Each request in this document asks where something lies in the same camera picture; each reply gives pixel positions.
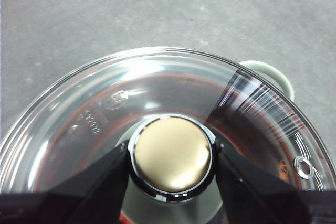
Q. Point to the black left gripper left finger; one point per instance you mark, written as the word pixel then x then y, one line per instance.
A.
pixel 65 205

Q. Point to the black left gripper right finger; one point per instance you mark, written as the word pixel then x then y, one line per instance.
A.
pixel 267 203

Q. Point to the glass lid with green knob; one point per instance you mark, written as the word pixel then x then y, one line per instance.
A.
pixel 173 153

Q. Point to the pale green electric pot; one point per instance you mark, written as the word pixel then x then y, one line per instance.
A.
pixel 278 75

